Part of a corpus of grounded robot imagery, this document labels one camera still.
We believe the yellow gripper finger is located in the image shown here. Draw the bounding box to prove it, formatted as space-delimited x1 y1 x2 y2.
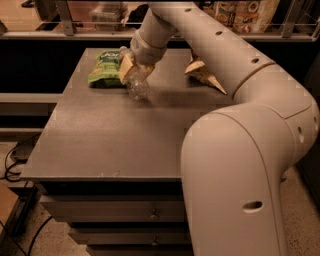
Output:
139 65 155 80
119 54 134 84

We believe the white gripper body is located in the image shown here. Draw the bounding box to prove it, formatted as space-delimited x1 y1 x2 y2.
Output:
130 30 167 65

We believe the clear plastic water bottle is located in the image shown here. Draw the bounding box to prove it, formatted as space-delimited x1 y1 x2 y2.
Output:
119 46 149 100

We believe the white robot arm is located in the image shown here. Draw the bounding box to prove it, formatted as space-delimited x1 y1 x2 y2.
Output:
130 2 319 256

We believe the green rice chip bag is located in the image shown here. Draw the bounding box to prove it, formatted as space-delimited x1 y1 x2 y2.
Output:
88 50 121 87

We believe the black bag background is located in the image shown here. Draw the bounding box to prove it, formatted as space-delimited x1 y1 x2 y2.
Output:
126 4 149 29

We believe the brown yellow chip bag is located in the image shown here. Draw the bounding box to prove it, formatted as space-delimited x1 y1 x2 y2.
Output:
185 51 227 95

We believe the printed snack bag background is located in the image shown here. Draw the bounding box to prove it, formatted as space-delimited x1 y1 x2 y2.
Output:
213 0 280 33

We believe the clear plastic bin background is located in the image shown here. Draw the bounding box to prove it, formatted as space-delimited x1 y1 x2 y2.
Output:
89 1 128 31

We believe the grey metal railing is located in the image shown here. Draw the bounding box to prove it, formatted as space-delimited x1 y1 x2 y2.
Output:
0 0 320 42

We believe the grey drawer cabinet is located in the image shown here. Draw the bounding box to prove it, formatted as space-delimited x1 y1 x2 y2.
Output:
22 48 231 231

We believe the top drawer with knob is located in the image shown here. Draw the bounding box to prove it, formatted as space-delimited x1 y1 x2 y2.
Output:
40 195 186 223

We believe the drawer with knob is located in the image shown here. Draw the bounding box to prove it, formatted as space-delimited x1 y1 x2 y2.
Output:
69 227 191 245
40 195 186 223

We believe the middle drawer with knob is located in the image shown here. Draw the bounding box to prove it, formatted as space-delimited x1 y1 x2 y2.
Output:
69 227 191 245

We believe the wooden board left floor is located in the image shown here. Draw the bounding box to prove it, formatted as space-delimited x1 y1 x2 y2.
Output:
0 183 19 244

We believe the bottom drawer front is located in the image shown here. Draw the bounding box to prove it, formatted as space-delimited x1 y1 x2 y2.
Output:
87 245 194 256

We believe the black cables left floor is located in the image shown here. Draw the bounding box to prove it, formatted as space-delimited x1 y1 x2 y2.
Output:
0 133 42 183

